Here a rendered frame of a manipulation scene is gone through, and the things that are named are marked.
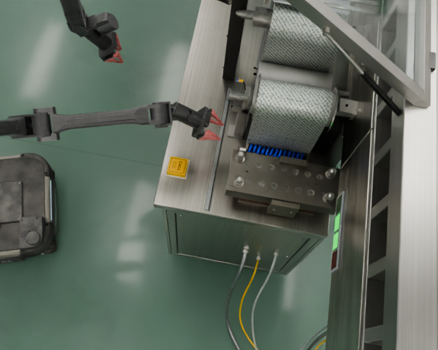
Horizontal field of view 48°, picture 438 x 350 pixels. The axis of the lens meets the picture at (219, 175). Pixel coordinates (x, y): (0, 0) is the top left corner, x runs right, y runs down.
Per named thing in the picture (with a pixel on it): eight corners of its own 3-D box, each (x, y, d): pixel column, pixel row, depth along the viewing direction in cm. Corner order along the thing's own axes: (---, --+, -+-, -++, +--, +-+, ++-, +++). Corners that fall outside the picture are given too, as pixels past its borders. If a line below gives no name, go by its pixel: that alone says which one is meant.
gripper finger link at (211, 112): (215, 139, 178) (193, 130, 173) (218, 122, 181) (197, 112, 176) (226, 134, 173) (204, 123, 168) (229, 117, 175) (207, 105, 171)
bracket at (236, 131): (228, 125, 196) (235, 84, 167) (244, 128, 196) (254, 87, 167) (226, 136, 194) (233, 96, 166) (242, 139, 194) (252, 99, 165)
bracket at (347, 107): (338, 100, 159) (340, 96, 158) (356, 103, 159) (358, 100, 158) (337, 113, 158) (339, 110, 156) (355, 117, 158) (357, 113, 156)
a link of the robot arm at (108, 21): (69, 8, 168) (69, 28, 165) (96, -5, 164) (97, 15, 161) (92, 27, 178) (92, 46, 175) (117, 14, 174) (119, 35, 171)
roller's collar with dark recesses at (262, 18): (254, 14, 167) (256, 1, 161) (271, 17, 167) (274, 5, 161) (251, 29, 164) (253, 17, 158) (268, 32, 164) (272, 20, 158)
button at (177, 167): (170, 157, 189) (170, 155, 187) (188, 161, 189) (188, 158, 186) (166, 174, 186) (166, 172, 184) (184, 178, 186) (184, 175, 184)
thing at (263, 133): (246, 142, 180) (252, 118, 163) (309, 153, 180) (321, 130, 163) (245, 144, 180) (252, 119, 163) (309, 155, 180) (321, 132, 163)
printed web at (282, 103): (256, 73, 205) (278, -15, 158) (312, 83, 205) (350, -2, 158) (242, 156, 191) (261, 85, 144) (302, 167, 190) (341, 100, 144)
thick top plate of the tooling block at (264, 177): (231, 155, 183) (233, 148, 177) (336, 175, 183) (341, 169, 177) (224, 195, 177) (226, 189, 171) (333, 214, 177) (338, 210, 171)
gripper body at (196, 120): (195, 139, 173) (177, 130, 169) (200, 114, 177) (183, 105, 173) (205, 133, 168) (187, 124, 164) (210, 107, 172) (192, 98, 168)
